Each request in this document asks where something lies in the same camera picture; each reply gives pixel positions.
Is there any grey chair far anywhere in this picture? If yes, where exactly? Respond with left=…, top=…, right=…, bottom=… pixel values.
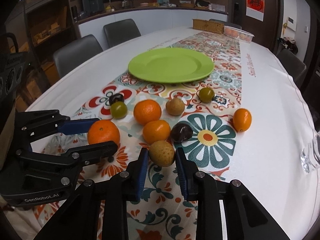
left=103, top=18, right=141, bottom=48

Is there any grey chair near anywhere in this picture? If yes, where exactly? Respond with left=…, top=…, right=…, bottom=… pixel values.
left=53, top=34, right=103, bottom=78

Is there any orange tangerine centre front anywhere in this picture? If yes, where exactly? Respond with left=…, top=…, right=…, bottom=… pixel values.
left=143, top=120, right=171, bottom=145

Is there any orange oval kumquat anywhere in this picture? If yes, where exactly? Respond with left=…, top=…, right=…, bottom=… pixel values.
left=233, top=108, right=252, bottom=132

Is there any dark chestnut back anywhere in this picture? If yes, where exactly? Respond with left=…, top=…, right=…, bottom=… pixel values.
left=108, top=93, right=125, bottom=106

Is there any brown longan front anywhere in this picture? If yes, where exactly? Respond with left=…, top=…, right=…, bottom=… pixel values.
left=149, top=140, right=175, bottom=167

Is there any green plum left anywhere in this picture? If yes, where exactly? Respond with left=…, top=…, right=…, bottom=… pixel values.
left=110, top=101, right=127, bottom=119

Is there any black coffee machine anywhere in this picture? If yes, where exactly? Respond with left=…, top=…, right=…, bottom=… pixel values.
left=82, top=0, right=104, bottom=16

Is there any large orange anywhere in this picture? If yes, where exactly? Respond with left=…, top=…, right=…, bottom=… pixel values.
left=87, top=120, right=120, bottom=145

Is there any orange tangerine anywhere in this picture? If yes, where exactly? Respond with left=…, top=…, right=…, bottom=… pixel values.
left=133, top=99, right=162, bottom=126
left=143, top=120, right=171, bottom=145

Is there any red poster on door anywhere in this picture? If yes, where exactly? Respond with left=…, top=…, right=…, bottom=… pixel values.
left=246, top=0, right=265, bottom=22

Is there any green plate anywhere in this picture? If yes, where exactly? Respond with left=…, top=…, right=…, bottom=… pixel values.
left=128, top=48, right=214, bottom=83

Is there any clear plastic fruit container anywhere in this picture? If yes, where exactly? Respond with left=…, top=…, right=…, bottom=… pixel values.
left=224, top=25, right=254, bottom=43

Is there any grey chair table end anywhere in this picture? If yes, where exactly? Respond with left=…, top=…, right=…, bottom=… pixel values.
left=209, top=19, right=242, bottom=30

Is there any orange tangerine centre back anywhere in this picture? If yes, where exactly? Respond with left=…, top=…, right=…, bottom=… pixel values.
left=133, top=99, right=162, bottom=126

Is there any grey chair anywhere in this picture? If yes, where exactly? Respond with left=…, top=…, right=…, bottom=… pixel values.
left=53, top=34, right=103, bottom=78
left=103, top=18, right=141, bottom=48
left=277, top=49, right=307, bottom=87

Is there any grey chair right side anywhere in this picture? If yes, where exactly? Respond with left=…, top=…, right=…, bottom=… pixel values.
left=277, top=49, right=307, bottom=87

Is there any green plum with stem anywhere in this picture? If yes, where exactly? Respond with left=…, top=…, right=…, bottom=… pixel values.
left=197, top=87, right=215, bottom=103

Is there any patterned table runner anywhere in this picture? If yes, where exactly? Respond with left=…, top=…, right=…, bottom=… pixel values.
left=32, top=31, right=243, bottom=240

